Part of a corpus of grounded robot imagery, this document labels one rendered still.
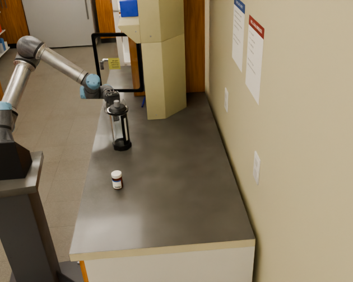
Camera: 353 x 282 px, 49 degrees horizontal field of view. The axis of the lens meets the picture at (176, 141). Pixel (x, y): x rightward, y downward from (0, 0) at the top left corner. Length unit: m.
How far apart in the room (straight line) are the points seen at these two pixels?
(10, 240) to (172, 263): 0.99
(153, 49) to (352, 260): 1.61
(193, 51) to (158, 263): 1.49
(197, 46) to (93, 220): 1.40
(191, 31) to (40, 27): 5.11
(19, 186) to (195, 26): 1.42
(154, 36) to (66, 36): 5.26
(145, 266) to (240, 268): 0.38
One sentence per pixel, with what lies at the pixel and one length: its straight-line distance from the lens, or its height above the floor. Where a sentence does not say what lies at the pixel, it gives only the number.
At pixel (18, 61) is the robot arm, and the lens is 2.27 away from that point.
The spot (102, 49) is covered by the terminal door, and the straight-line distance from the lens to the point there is 2.55.
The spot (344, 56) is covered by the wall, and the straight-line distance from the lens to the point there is 0.82.
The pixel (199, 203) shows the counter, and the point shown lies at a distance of 1.66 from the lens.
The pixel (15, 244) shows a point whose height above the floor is 0.54.
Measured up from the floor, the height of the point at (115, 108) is 1.18.
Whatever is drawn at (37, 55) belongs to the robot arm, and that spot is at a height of 1.40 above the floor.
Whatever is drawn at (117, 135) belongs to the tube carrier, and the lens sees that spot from 2.00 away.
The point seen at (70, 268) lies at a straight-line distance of 2.76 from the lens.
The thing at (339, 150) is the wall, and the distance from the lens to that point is 0.85.
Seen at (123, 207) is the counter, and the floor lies 0.94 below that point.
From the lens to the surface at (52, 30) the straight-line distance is 7.37.
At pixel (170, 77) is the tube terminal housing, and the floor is 1.19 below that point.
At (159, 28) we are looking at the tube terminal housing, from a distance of 2.14.
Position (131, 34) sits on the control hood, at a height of 1.46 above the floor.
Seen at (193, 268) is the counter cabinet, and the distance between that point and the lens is 1.59.
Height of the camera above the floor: 2.01
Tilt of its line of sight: 31 degrees down
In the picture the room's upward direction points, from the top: 3 degrees counter-clockwise
